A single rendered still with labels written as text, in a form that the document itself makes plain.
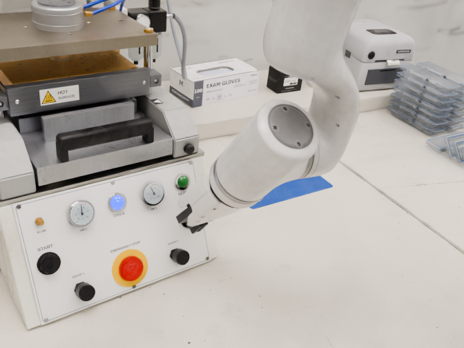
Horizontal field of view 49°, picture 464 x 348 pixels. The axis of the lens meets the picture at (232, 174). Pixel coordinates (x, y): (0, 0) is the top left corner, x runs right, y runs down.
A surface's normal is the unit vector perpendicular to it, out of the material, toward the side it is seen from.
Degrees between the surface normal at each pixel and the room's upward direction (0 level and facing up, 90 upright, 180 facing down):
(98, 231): 65
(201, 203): 88
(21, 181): 90
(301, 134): 37
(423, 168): 0
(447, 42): 90
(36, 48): 90
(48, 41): 0
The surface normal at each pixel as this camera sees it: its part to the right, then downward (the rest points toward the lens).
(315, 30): -0.08, 0.58
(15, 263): 0.56, 0.07
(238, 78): 0.62, 0.41
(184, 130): 0.45, -0.34
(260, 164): -0.46, 0.67
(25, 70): 0.10, -0.85
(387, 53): 0.40, 0.47
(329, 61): 0.48, 0.62
